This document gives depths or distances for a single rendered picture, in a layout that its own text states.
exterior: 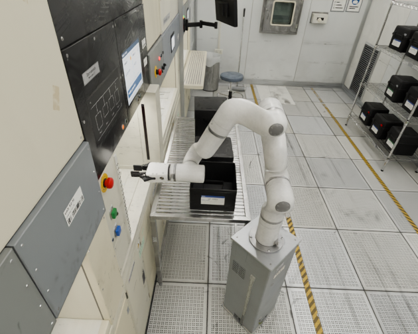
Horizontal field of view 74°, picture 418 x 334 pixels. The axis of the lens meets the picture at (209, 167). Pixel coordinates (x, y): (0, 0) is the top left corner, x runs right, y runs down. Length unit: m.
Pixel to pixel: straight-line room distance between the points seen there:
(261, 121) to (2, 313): 0.87
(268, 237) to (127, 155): 0.98
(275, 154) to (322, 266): 1.58
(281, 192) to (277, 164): 0.14
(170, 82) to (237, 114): 2.08
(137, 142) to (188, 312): 1.23
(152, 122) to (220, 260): 1.30
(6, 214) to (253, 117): 0.79
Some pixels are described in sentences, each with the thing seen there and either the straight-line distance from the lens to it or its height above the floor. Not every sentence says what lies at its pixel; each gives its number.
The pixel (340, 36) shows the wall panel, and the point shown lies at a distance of 6.08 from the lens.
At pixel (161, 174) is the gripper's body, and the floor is 1.21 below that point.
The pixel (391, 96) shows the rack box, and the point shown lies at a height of 0.74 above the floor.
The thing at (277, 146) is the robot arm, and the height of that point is 1.39.
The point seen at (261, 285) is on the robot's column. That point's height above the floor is 0.57.
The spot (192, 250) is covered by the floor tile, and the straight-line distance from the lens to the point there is 2.46.
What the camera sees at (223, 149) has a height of 0.86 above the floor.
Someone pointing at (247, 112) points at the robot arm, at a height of 1.53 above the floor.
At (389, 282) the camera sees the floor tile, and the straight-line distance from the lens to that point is 2.76.
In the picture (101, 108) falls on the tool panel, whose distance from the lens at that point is 0.97.
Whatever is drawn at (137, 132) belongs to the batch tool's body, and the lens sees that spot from 1.71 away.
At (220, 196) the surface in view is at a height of 0.88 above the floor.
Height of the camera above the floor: 1.98
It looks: 37 degrees down
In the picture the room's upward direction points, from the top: 3 degrees clockwise
